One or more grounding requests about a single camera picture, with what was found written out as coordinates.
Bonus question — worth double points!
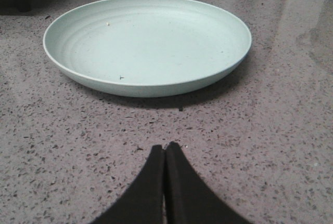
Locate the light green round plate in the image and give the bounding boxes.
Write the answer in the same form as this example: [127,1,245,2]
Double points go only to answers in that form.
[43,0,252,98]

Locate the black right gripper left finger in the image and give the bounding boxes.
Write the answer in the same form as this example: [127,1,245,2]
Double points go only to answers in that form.
[93,145,165,223]

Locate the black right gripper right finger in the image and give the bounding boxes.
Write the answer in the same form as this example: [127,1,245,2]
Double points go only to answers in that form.
[165,142,249,223]

